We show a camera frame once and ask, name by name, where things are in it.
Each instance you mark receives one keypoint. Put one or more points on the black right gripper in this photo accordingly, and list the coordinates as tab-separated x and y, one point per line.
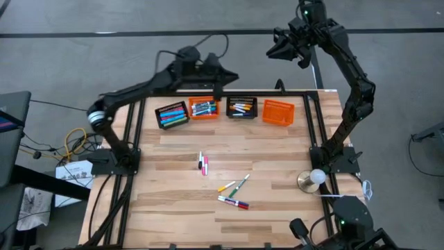
305	33

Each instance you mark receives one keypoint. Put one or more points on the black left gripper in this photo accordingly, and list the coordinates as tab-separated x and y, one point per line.
189	73

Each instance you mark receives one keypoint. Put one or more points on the chunky green Expo marker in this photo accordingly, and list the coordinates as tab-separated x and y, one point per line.
204	105

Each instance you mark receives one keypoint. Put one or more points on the purple-capped white marker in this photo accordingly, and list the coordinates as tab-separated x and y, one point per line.
239	104

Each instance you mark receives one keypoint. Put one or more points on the chunky teal Expo marker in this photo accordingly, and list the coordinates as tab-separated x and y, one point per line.
205	110

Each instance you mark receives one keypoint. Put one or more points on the thin yellow marker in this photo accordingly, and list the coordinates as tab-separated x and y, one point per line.
226	186
239	110

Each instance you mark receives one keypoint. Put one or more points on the thin orange marker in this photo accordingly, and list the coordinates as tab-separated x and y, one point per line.
243	107

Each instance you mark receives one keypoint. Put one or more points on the thin light blue marker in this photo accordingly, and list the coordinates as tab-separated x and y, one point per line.
239	114

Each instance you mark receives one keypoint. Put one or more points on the blue highlighter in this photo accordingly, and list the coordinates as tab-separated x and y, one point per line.
174	120
172	113

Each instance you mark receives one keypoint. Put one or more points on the pink highlighter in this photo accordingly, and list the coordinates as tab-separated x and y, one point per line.
173	117

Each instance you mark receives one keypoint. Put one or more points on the yellow-green highlighter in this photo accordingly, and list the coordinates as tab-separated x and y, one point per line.
177	124

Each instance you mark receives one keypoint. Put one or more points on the thin black-capped marker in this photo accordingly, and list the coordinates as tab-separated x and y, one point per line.
200	159

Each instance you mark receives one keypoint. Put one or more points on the thin pink marker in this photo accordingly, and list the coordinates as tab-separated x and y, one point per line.
206	165
203	169

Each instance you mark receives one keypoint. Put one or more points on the thin red Expo marker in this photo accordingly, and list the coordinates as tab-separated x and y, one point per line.
232	203

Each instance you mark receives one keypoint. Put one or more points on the black background robot arm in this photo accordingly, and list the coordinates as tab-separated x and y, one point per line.
354	212

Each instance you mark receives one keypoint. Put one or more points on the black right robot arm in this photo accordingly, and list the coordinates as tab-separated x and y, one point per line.
354	76

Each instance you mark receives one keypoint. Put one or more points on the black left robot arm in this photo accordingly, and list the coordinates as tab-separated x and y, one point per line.
138	88

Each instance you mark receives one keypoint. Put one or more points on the black plastic basket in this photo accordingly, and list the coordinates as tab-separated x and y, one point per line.
166	106
229	116

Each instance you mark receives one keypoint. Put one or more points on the orange plastic basket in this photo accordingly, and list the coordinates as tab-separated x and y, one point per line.
277	112
190	116

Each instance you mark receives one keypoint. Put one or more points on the thin green marker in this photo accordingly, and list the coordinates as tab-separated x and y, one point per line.
238	185

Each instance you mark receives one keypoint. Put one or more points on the white bulb table lamp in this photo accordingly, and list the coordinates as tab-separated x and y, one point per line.
312	178

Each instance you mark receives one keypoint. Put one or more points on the black stand leg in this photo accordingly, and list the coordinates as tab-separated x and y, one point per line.
430	132

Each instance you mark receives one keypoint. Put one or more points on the white paper sheet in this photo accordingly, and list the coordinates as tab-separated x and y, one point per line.
73	173

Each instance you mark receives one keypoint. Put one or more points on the black desk leg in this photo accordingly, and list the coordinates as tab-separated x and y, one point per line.
52	183

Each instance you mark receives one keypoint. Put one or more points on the white cloth bag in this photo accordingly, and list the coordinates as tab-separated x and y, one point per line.
33	208

